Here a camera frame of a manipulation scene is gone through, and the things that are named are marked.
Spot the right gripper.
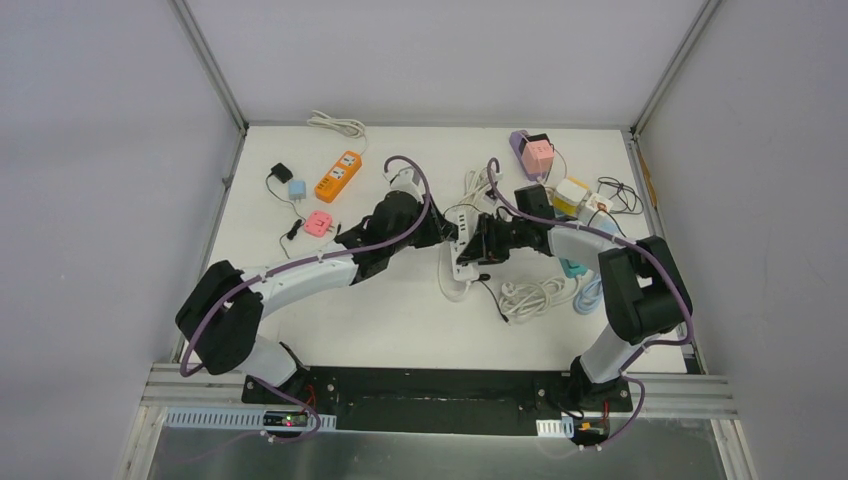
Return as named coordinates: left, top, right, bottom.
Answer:
left=457, top=213, right=531, bottom=266

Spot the orange power strip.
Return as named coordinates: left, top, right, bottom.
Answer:
left=314, top=151, right=362, bottom=203

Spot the pink adapter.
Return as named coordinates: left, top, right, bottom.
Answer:
left=302, top=210, right=333, bottom=238

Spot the light blue charger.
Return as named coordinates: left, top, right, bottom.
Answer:
left=287, top=180, right=307, bottom=202

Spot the black charger with cable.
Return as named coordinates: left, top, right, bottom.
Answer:
left=265, top=163, right=305, bottom=220

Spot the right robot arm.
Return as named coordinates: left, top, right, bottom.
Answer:
left=456, top=186, right=692, bottom=410

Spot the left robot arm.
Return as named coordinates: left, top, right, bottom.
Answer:
left=175, top=191, right=458, bottom=405

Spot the yellow cube socket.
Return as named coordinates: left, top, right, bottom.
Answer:
left=552, top=177, right=591, bottom=218

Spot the pink cube socket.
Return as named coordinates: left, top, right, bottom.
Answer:
left=520, top=140, right=555, bottom=180

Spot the white tiger cube socket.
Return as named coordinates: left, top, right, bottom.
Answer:
left=581, top=192, right=613, bottom=216

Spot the teal power strip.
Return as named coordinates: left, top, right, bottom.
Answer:
left=560, top=259, right=589, bottom=279

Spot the purple power strip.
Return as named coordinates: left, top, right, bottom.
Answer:
left=509, top=129, right=546, bottom=181

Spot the black adapter on purple strip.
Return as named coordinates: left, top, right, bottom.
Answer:
left=523, top=133, right=550, bottom=144

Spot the black thin barrel cable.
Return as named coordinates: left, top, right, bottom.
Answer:
left=476, top=272, right=511, bottom=326

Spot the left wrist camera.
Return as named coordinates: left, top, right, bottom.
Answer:
left=389, top=167, right=425, bottom=203

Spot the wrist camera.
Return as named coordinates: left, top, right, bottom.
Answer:
left=484, top=172, right=502, bottom=205
left=389, top=167, right=425, bottom=203

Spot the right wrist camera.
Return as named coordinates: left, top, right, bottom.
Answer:
left=484, top=172, right=502, bottom=205

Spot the white strip cord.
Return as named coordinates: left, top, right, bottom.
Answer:
left=435, top=165, right=495, bottom=304

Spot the white coiled cord front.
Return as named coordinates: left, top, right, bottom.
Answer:
left=496, top=276, right=581, bottom=326

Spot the light blue cord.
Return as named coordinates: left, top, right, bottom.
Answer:
left=572, top=274, right=605, bottom=315

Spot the black tangled cable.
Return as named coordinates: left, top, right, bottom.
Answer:
left=596, top=176, right=645, bottom=217

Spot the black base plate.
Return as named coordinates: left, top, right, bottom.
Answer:
left=281, top=366, right=633, bottom=436

